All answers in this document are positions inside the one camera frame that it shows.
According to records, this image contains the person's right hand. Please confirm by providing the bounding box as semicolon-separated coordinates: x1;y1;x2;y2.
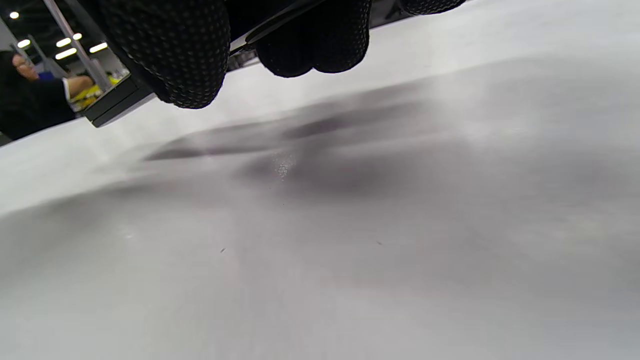
97;0;467;110

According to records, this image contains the black remote control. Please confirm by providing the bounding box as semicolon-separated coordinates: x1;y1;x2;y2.
82;0;403;128

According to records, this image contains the group of ceiling lights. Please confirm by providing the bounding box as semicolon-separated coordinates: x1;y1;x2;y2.
7;10;110;61

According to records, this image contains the silver aluminium post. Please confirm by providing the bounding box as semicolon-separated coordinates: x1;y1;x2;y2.
42;0;113;93

